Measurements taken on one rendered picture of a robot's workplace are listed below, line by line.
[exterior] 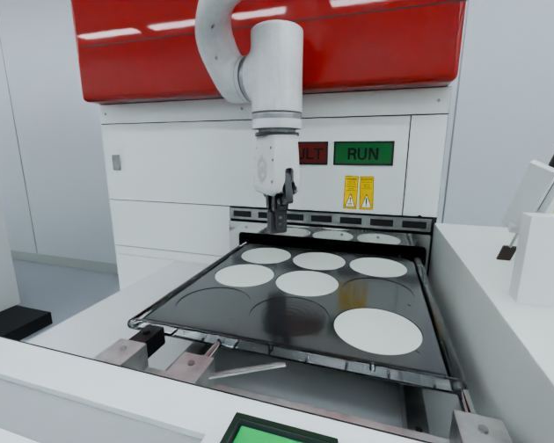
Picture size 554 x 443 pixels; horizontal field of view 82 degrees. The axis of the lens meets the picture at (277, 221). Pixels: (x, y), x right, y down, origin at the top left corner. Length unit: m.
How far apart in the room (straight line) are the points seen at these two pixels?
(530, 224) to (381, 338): 0.18
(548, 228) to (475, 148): 1.88
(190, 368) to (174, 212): 0.57
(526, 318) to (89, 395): 0.34
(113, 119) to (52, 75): 2.55
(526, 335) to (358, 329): 0.17
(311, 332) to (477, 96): 1.99
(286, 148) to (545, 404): 0.41
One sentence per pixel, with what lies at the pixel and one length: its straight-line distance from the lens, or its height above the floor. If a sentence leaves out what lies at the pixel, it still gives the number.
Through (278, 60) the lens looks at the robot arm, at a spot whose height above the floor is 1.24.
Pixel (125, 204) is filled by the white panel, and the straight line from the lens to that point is 0.95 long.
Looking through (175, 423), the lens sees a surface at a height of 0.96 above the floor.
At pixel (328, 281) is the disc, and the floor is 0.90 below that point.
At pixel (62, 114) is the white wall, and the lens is 3.40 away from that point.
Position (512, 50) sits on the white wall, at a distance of 2.32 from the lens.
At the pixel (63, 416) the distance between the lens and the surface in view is 0.25.
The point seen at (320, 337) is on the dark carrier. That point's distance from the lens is 0.38.
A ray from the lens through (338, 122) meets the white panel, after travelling 0.69.
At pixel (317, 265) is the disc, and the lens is 0.60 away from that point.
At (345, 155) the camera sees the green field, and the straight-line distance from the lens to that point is 0.68.
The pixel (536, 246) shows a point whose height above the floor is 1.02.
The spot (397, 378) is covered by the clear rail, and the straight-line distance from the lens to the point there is 0.35.
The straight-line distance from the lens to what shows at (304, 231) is 0.71.
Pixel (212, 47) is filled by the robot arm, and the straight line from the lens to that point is 0.57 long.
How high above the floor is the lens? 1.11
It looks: 13 degrees down
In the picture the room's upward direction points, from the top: straight up
